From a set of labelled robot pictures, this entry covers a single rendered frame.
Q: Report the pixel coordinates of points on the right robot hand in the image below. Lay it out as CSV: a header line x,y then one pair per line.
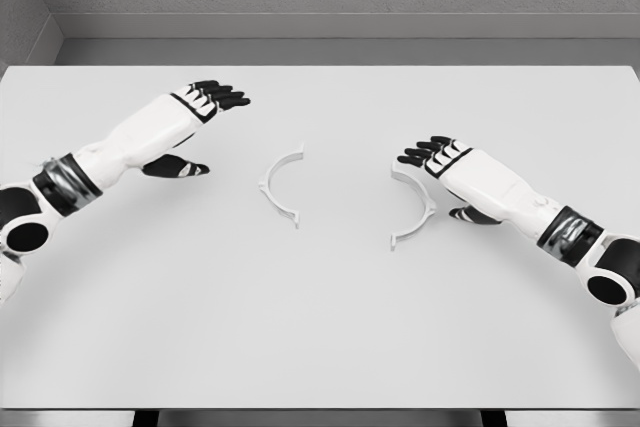
x,y
480,174

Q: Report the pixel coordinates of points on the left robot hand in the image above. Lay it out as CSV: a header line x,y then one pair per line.
x,y
160,124

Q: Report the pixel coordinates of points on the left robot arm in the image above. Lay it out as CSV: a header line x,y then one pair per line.
x,y
55,197

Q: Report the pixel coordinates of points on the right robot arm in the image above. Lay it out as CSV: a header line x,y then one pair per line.
x,y
590,252

